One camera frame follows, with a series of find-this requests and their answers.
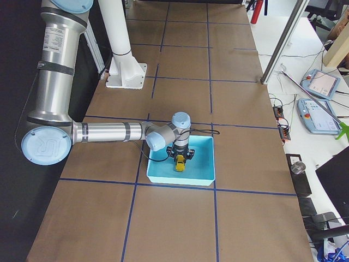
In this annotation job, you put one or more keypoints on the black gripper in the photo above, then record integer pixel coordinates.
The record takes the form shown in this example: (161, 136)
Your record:
(180, 150)

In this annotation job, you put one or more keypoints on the yellow beetle toy car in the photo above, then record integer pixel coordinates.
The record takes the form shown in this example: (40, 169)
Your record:
(180, 163)

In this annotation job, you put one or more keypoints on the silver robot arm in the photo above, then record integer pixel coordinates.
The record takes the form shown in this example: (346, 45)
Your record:
(54, 132)

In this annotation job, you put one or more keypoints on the light blue plastic bin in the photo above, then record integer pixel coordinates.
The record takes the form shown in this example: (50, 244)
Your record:
(199, 171)

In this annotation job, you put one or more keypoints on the black orange connector box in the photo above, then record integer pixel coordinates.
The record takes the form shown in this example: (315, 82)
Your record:
(278, 112)

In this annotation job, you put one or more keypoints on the metal cup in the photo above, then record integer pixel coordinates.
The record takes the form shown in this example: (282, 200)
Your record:
(297, 167)

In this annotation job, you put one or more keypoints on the teach pendant far side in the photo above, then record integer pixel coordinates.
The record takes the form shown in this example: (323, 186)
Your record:
(315, 119)

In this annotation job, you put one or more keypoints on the red cylinder bottle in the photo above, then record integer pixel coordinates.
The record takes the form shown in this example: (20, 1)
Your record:
(258, 4)

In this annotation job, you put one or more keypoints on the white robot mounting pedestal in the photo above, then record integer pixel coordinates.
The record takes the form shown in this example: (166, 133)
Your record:
(125, 71)

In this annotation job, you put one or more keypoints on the teach pendant near post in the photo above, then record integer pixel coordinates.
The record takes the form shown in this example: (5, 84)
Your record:
(320, 84)

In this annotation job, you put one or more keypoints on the grabber stick green handle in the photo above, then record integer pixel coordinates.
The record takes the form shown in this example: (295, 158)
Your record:
(344, 127)

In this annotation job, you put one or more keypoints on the aluminium frame post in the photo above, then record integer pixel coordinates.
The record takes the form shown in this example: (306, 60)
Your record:
(291, 25)

